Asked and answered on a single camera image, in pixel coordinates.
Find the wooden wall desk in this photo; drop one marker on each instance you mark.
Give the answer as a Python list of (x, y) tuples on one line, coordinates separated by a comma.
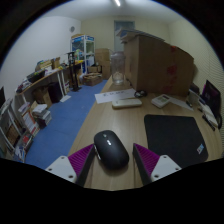
[(43, 77)]

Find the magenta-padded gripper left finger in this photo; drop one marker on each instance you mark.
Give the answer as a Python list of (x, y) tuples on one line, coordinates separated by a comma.
[(63, 166)]

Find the grey door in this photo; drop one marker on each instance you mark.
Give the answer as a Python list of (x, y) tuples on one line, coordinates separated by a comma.
[(124, 33)]

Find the white printed paper sheet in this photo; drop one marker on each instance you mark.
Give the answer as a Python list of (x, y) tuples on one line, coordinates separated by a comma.
[(181, 104)]

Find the blue white claw machine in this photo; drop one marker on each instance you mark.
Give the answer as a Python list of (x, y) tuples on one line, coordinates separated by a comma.
[(82, 50)]

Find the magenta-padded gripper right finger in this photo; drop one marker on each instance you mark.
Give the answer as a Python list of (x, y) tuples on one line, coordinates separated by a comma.
[(160, 168)]

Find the black mouse pad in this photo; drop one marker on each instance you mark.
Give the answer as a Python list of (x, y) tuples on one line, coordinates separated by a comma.
[(175, 136)]

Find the large brown cardboard box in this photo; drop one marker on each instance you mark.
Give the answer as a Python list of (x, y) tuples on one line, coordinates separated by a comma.
[(156, 66)]

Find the cluttered book shelf unit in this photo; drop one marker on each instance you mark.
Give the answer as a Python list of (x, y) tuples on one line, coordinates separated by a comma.
[(20, 126)]

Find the cream flat case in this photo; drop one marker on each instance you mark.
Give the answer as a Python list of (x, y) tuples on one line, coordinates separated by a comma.
[(126, 103)]

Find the black bin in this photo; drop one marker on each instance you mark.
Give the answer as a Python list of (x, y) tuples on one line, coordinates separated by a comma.
[(55, 92)]

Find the open white notebook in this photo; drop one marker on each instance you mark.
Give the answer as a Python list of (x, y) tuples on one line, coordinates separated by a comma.
[(208, 115)]

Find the ceiling light tube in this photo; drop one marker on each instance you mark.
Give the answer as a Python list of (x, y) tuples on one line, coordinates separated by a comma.
[(117, 2)]

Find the black computer mouse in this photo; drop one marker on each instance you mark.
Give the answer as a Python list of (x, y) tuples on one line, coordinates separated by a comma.
[(110, 150)]

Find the black floor stand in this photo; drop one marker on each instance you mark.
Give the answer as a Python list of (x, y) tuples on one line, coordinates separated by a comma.
[(73, 71)]

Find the stacked brown cardboard boxes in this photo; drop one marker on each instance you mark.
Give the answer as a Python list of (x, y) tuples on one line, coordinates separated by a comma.
[(103, 61)]

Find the black pen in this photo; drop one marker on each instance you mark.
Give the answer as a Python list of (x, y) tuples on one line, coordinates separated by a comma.
[(208, 122)]

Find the clear glass jar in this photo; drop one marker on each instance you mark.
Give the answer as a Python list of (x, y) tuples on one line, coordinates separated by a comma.
[(118, 68)]

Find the round wall clock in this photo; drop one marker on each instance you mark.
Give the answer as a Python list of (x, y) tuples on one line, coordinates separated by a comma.
[(72, 29)]

